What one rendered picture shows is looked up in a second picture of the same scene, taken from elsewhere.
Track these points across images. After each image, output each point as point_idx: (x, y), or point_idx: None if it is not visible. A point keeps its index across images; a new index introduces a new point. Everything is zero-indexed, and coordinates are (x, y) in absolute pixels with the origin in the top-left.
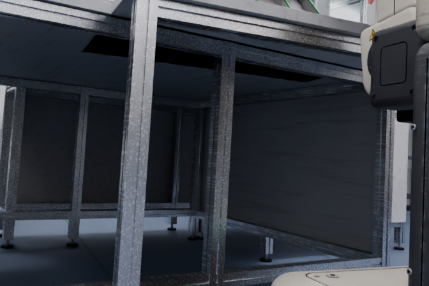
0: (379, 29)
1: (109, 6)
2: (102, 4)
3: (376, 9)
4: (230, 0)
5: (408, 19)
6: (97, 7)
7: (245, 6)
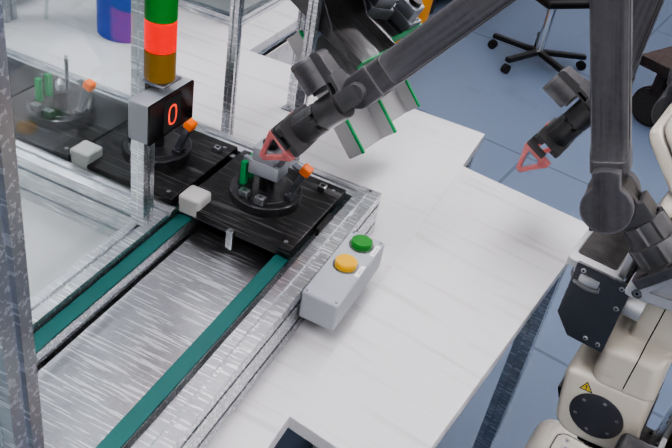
0: (597, 388)
1: (287, 422)
2: (282, 429)
3: (599, 368)
4: (463, 406)
5: (636, 409)
6: (278, 438)
7: (472, 395)
